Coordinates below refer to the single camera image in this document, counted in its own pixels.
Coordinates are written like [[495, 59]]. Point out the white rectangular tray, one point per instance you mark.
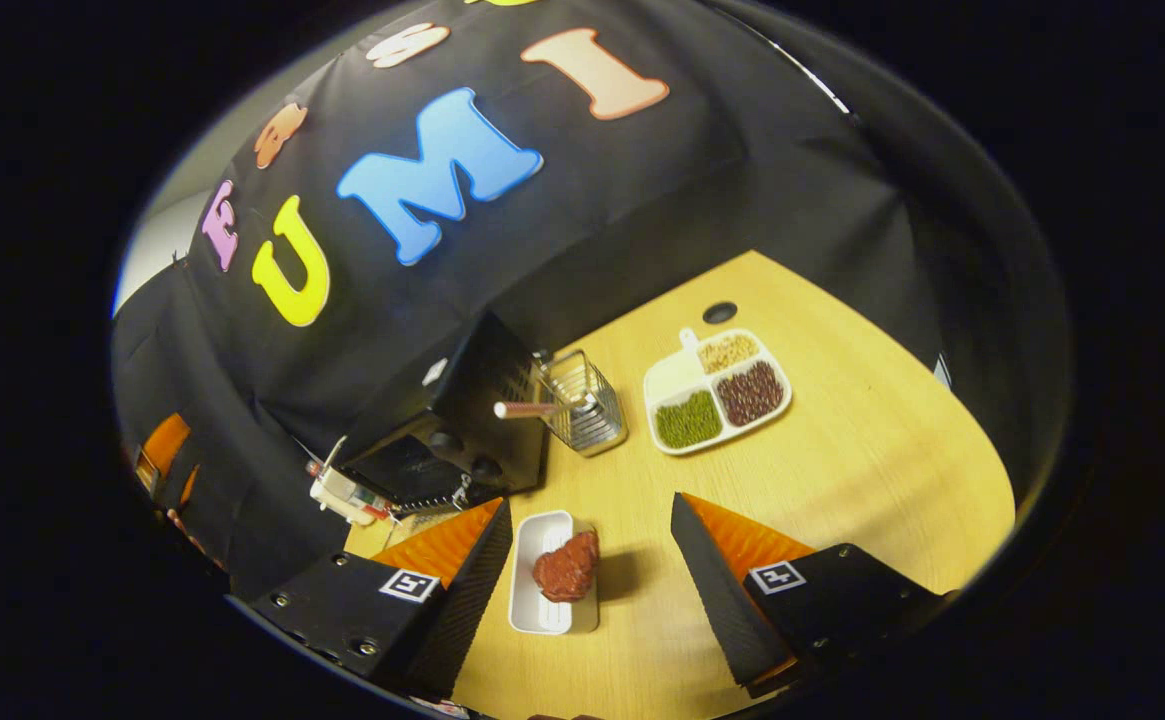
[[532, 600]]

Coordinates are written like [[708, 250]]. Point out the green mung beans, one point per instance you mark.
[[688, 420]]

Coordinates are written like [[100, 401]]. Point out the black backdrop cloth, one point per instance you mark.
[[592, 200]]

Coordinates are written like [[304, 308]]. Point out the metal mesh basket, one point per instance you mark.
[[592, 420]]

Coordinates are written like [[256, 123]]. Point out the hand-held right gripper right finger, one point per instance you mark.
[[722, 600]]

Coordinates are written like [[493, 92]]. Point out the yellow soybeans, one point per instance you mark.
[[728, 353]]

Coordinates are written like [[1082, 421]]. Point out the red meat piece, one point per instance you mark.
[[567, 570]]

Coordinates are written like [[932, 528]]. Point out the black electric oven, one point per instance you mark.
[[472, 400]]

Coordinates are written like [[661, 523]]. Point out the white toaster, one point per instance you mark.
[[342, 495]]

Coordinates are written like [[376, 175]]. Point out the red beans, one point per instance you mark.
[[749, 394]]

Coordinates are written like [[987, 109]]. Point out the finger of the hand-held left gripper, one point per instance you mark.
[[164, 445], [189, 485]]

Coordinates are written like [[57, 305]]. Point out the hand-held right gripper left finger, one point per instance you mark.
[[467, 600]]

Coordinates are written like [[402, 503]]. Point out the white divided plate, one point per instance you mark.
[[677, 378]]

